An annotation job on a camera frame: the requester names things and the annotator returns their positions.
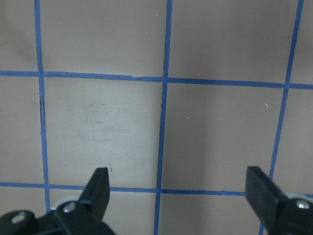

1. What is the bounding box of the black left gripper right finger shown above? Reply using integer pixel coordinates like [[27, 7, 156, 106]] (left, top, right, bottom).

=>
[[245, 166, 286, 225]]

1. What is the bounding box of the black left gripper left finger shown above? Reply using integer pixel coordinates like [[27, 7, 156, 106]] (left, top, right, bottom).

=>
[[79, 167, 110, 222]]

